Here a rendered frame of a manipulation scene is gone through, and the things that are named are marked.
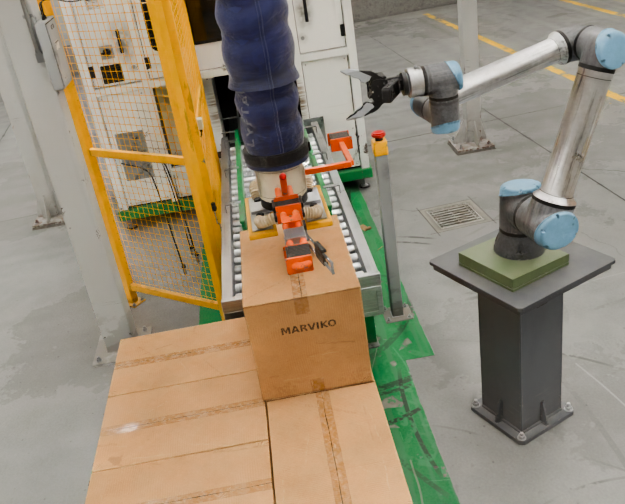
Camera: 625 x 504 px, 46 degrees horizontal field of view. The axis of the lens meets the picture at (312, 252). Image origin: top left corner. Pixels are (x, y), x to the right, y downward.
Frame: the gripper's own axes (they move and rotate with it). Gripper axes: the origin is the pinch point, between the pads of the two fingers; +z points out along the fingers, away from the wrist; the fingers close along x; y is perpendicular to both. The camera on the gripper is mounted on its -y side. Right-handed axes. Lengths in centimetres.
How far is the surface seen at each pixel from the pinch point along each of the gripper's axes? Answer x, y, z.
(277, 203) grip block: -31.9, 3.4, 25.0
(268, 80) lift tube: 4.8, 15.8, 20.7
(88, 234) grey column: -85, 132, 120
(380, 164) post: -69, 115, -29
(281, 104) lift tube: -3.9, 17.0, 17.9
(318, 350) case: -86, -5, 20
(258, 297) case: -63, 0, 37
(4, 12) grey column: 25, 132, 125
